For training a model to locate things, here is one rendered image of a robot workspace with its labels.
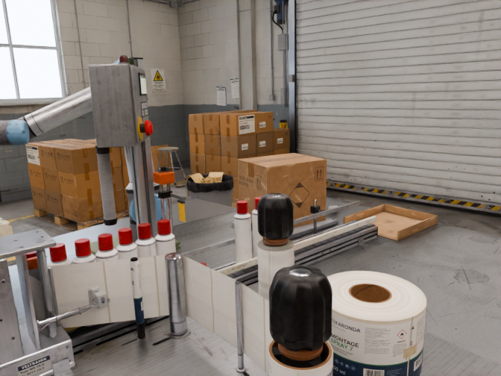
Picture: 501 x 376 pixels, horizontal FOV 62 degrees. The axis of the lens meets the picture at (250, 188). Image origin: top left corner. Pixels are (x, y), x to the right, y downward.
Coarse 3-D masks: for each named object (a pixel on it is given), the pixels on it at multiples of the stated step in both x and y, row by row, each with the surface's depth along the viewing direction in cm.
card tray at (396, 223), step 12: (384, 204) 195; (348, 216) 179; (360, 216) 185; (384, 216) 188; (396, 216) 188; (408, 216) 187; (420, 216) 182; (432, 216) 174; (384, 228) 172; (396, 228) 172; (408, 228) 162; (420, 228) 169; (396, 240) 159
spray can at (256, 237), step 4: (256, 200) 126; (256, 204) 127; (256, 208) 127; (252, 212) 128; (256, 212) 127; (252, 216) 128; (256, 216) 127; (252, 220) 129; (256, 220) 127; (252, 224) 129; (256, 224) 127; (256, 228) 128; (256, 232) 128; (256, 236) 128; (260, 236) 128; (256, 240) 128; (256, 244) 129; (256, 248) 129; (256, 252) 129; (256, 256) 130
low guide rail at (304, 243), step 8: (352, 224) 154; (360, 224) 156; (328, 232) 146; (336, 232) 147; (344, 232) 151; (304, 240) 138; (312, 240) 140; (320, 240) 142; (296, 248) 135; (240, 264) 121; (248, 264) 123; (256, 264) 125; (224, 272) 117; (232, 272) 119
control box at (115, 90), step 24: (96, 72) 94; (120, 72) 94; (144, 72) 109; (96, 96) 95; (120, 96) 96; (144, 96) 108; (96, 120) 96; (120, 120) 97; (144, 120) 107; (96, 144) 98; (120, 144) 98
